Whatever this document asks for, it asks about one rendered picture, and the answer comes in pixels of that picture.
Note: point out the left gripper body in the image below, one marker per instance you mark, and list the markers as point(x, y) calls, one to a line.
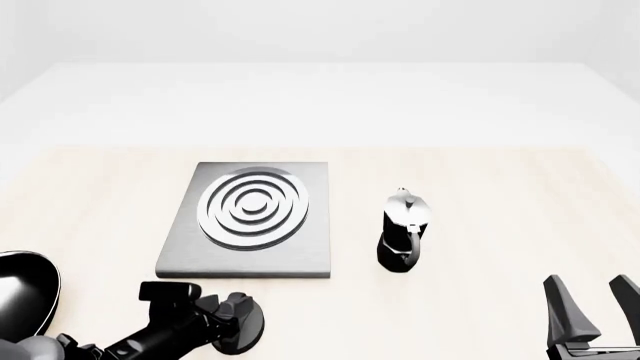
point(210, 318)

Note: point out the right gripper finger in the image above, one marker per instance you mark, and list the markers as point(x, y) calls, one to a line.
point(567, 315)
point(627, 300)

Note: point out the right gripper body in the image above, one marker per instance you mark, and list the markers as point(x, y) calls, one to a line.
point(595, 352)

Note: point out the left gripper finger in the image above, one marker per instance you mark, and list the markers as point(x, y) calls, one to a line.
point(225, 312)
point(241, 302)

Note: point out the round black stove knob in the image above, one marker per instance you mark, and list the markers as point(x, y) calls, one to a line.
point(245, 333)

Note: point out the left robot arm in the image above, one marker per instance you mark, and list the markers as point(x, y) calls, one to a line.
point(150, 333)

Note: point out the flat square stove plate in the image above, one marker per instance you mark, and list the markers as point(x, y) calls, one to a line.
point(185, 255)

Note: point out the black and silver moka pot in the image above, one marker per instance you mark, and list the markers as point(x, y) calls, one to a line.
point(395, 240)

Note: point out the black frying pan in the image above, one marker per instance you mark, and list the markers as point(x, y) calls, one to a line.
point(30, 285)

